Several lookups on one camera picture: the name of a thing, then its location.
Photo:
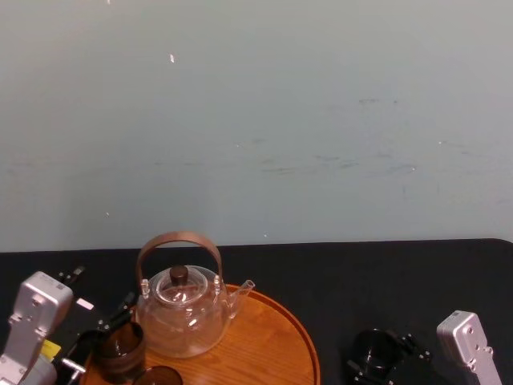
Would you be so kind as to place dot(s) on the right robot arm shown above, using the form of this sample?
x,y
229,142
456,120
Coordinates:
x,y
467,341

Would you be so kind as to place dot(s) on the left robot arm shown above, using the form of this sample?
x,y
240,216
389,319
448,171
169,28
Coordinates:
x,y
38,305

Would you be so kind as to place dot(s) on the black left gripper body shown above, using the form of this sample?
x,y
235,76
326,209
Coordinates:
x,y
70,321

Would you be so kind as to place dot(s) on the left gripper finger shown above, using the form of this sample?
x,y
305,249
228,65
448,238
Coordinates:
x,y
118,314
71,274

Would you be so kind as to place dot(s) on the black table cloth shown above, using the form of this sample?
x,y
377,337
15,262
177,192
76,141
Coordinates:
x,y
344,280

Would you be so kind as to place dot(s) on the glass lid with dark knob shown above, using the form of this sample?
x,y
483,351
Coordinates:
x,y
179,285

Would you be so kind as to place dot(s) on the round wooden tray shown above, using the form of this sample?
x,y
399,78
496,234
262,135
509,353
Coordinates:
x,y
264,345

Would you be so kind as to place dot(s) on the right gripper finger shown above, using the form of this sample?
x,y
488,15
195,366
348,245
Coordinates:
x,y
409,345
358,370

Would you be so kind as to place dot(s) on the dark brown glass cup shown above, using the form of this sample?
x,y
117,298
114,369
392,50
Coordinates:
x,y
120,357
370,355
160,376

